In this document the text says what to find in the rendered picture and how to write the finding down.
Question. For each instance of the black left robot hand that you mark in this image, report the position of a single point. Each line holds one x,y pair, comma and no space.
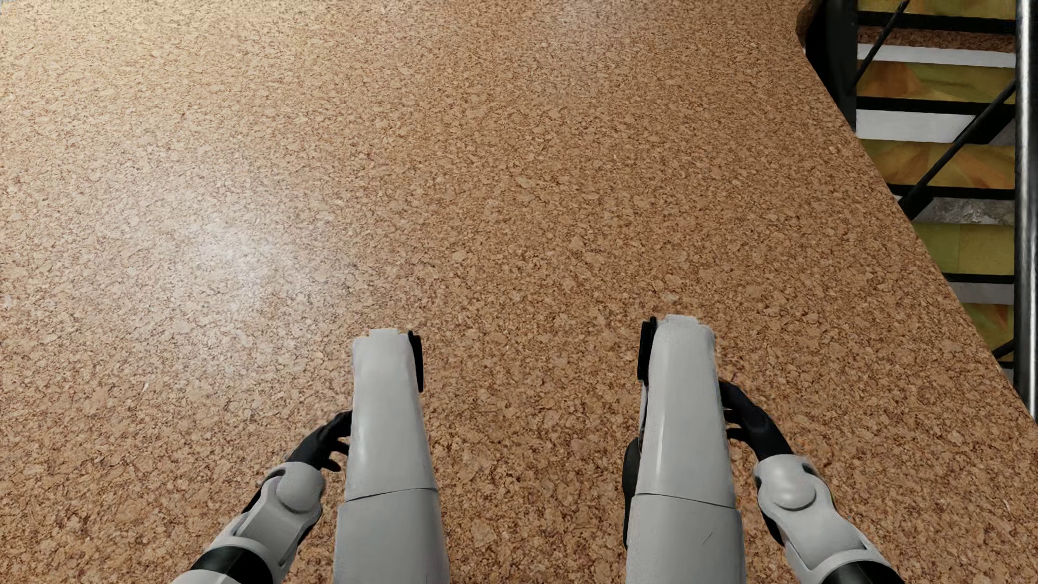
320,446

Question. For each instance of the white robot leg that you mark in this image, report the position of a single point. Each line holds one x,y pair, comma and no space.
681,454
389,462

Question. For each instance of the white left robot leg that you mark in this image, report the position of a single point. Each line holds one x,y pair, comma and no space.
389,462

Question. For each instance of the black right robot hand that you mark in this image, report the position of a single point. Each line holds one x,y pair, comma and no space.
754,426

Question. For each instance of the white right robot leg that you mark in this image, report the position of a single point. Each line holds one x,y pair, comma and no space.
681,454

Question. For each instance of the black metal staircase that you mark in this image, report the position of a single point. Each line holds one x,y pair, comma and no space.
941,146

